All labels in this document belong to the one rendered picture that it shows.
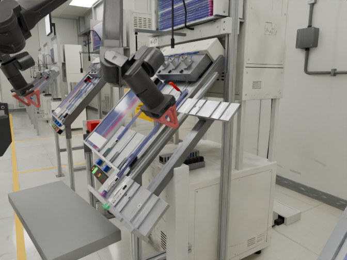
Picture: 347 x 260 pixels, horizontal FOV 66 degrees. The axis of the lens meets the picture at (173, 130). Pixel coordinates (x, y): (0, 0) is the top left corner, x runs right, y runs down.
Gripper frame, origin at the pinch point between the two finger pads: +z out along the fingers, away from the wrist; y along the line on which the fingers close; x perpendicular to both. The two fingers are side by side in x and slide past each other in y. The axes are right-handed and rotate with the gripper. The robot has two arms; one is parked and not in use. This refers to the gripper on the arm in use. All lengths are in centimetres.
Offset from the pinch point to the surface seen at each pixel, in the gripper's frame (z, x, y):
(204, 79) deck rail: 17, -37, 32
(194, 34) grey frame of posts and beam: 6, -60, 51
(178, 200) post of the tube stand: 26.3, 13.4, 7.7
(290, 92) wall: 134, -148, 87
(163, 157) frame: 49, -6, 63
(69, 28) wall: 16, -267, 904
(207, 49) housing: 9, -48, 33
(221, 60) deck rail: 17, -50, 31
